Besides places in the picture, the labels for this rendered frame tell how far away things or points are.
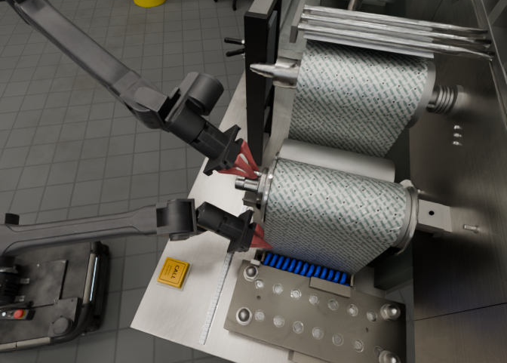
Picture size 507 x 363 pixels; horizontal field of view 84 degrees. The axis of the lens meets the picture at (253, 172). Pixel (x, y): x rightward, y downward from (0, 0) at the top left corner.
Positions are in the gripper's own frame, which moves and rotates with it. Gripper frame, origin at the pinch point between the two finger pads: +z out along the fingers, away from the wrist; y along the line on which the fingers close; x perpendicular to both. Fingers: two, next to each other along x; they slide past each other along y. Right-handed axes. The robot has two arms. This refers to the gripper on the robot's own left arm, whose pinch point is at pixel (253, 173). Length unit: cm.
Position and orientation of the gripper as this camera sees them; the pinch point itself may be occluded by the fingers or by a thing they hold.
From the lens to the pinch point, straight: 59.5
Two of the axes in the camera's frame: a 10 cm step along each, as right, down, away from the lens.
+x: 6.3, -2.6, -7.3
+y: -2.7, 8.1, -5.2
